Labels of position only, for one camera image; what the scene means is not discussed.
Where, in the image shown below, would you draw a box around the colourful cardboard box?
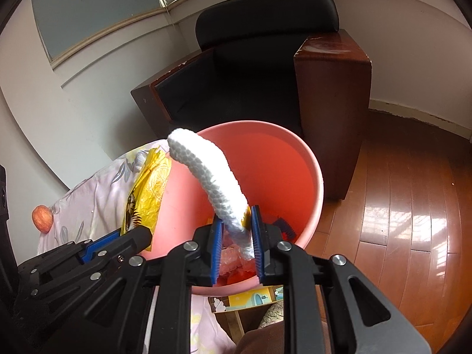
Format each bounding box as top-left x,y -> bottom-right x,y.
208,284 -> 284,340

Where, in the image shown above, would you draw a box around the white foam net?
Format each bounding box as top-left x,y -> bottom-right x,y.
167,127 -> 259,260

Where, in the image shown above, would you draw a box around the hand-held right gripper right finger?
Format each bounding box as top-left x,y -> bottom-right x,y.
252,204 -> 433,354

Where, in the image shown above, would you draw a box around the black stand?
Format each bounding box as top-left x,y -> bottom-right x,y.
0,165 -> 10,237

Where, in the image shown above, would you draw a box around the yellow snack bag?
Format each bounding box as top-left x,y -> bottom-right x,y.
121,147 -> 174,251

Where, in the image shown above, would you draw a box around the apple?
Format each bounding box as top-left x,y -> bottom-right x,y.
31,204 -> 54,234

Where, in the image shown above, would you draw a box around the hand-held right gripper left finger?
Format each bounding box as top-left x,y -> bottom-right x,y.
48,219 -> 224,354

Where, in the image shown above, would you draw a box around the crushed clear plastic bottle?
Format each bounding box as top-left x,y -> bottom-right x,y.
221,243 -> 255,270

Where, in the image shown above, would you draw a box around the black leather wooden armchair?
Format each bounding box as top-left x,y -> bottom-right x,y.
131,0 -> 372,201

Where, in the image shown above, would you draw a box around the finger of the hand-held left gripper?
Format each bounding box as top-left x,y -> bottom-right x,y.
88,226 -> 153,270
76,229 -> 124,264

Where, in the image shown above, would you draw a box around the grey fuzzy rug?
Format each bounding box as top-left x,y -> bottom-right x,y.
258,300 -> 285,330

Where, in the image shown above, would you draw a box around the frosted glass window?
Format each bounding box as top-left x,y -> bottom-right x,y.
29,0 -> 259,71

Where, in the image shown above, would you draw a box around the pink plastic bucket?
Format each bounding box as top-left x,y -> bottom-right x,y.
142,120 -> 325,296

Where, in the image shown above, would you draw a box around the pink floral bedsheet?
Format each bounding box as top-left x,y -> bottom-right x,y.
37,140 -> 237,354

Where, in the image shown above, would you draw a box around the person's leg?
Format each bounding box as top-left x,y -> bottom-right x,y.
234,321 -> 332,354

